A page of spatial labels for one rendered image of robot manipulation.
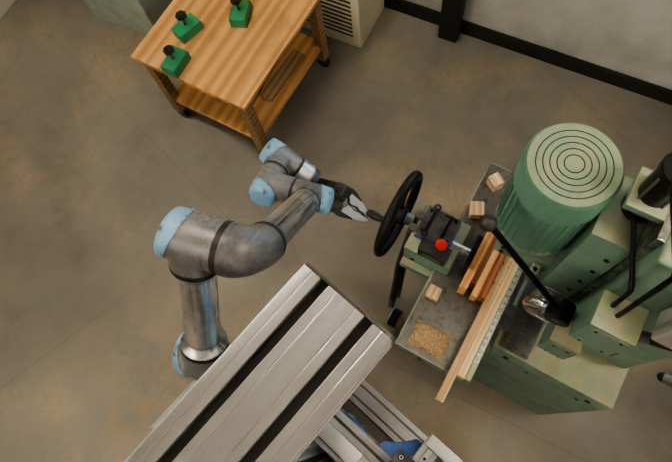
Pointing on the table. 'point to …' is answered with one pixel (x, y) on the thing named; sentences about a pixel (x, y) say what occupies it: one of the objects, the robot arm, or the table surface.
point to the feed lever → (557, 313)
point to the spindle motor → (558, 188)
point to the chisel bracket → (527, 258)
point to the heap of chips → (430, 340)
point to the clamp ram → (468, 252)
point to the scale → (498, 316)
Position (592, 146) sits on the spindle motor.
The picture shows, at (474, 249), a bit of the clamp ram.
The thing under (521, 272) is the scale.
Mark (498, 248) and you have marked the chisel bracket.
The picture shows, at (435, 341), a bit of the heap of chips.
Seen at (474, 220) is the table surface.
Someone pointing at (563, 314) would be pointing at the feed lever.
